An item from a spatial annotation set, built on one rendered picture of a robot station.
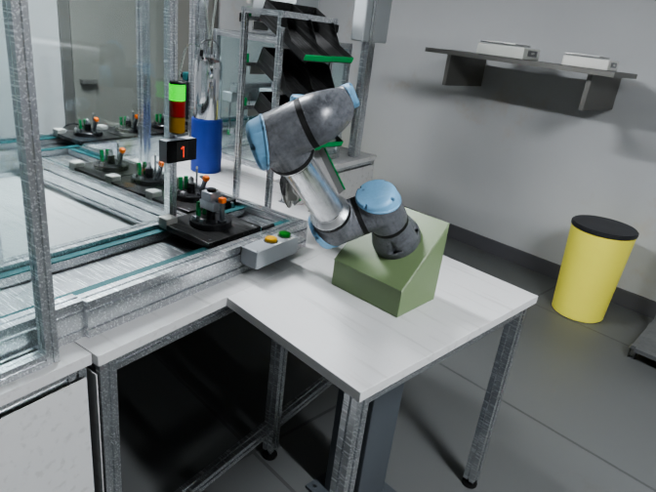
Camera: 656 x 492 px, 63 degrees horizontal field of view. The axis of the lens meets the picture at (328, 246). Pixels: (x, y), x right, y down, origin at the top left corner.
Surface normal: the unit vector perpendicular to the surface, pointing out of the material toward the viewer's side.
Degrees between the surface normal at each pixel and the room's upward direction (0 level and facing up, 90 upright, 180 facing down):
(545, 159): 90
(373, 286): 90
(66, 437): 90
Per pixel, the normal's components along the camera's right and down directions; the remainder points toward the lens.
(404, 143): -0.72, 0.18
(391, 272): -0.36, -0.56
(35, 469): 0.82, 0.30
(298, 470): 0.11, -0.92
